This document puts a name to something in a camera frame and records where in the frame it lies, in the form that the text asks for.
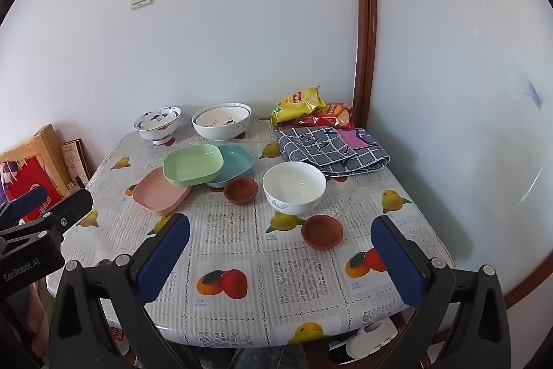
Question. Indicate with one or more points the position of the yellow chips bag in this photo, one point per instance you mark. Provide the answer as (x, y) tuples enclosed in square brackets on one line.
[(296, 105)]

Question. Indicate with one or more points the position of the green square plate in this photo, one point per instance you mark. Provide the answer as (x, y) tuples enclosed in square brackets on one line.
[(192, 163)]

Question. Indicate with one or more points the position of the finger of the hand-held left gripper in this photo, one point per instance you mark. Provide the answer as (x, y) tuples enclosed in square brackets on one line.
[(30, 198), (73, 204)]

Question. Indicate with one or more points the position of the brown framed board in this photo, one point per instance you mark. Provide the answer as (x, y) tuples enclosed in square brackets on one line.
[(75, 161)]

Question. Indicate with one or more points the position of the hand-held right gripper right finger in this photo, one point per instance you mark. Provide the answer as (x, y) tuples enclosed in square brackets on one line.
[(397, 265)]

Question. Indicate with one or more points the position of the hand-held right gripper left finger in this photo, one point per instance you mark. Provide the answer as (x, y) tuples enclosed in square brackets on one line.
[(164, 261)]

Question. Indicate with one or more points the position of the small brown dish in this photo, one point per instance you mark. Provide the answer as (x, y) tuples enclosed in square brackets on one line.
[(322, 231), (240, 191)]

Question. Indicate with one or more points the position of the grey checked cloth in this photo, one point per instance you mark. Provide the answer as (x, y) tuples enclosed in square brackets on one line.
[(328, 155)]

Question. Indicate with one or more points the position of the blue patterned footed bowl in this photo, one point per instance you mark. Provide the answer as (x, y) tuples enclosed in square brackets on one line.
[(157, 124)]

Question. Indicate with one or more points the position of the white object under table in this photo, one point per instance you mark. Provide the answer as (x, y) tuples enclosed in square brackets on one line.
[(371, 341)]

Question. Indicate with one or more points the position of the teal square plate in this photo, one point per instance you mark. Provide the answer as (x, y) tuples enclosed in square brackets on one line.
[(237, 161)]

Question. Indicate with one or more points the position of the fruit printed tablecloth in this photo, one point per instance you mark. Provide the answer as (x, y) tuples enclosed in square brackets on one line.
[(242, 230)]

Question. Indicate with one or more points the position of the brown wooden baseboard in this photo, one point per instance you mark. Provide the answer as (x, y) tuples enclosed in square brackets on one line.
[(531, 278)]

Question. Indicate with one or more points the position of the pink square plate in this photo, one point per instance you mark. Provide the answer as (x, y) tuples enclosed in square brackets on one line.
[(157, 196)]

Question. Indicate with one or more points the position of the brown wooden door frame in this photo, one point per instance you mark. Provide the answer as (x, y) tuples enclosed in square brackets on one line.
[(363, 27)]

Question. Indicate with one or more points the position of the red chips bag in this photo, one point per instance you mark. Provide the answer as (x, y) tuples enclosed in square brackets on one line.
[(332, 116)]

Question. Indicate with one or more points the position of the red paper bag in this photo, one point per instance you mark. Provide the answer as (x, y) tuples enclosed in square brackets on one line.
[(34, 179)]

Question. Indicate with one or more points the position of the large white patterned bowl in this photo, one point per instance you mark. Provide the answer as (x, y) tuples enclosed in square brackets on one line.
[(220, 129)]

